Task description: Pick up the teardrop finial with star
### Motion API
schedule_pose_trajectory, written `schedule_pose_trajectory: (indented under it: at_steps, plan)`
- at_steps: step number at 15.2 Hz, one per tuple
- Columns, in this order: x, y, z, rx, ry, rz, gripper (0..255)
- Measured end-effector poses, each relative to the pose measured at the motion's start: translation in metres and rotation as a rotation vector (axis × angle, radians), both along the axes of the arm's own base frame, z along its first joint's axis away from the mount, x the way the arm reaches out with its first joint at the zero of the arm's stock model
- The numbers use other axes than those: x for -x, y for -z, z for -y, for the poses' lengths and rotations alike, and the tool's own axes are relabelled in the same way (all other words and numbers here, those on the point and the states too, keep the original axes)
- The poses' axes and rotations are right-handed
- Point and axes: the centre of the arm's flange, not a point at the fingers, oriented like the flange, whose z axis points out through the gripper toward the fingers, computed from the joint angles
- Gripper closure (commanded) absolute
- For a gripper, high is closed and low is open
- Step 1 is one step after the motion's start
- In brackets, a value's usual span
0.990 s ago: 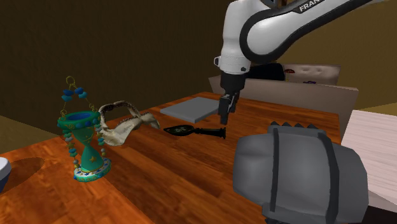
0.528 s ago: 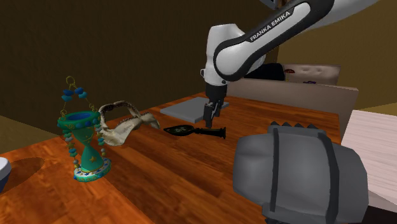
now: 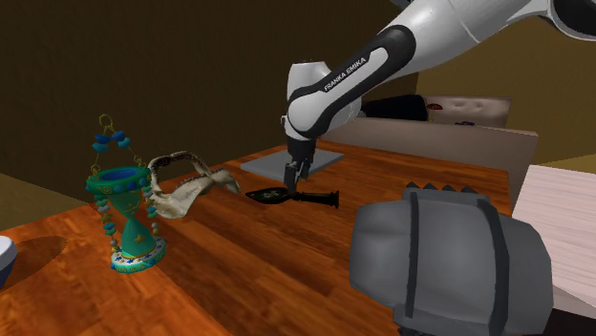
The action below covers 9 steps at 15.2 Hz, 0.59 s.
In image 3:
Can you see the white bowl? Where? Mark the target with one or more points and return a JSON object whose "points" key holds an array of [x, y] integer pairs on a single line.
{"points": [[5, 260]]}

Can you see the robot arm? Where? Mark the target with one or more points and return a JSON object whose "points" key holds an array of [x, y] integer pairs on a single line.
{"points": [[433, 32]]}

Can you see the beige sofa with cushions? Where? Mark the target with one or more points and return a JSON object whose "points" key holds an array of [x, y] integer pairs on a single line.
{"points": [[442, 139]]}

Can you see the orange wooden table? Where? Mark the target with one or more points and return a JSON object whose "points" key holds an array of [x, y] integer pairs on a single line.
{"points": [[242, 270]]}

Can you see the grey flat slab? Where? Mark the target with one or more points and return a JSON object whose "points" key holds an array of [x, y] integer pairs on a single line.
{"points": [[268, 166]]}

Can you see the teal beaded goblet censer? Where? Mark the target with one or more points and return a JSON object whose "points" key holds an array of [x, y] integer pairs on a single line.
{"points": [[132, 232]]}

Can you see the pale wooden table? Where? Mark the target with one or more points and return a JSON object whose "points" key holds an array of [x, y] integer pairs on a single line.
{"points": [[563, 223]]}

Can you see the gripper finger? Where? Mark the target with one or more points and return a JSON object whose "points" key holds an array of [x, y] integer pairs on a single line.
{"points": [[304, 170], [290, 179]]}

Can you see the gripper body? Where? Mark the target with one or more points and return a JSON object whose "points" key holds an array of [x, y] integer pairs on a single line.
{"points": [[301, 149]]}

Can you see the beige jawbone with teeth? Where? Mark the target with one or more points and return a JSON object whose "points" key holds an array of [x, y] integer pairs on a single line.
{"points": [[179, 200]]}

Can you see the black ornate spoon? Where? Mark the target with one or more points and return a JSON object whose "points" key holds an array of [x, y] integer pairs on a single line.
{"points": [[312, 197]]}

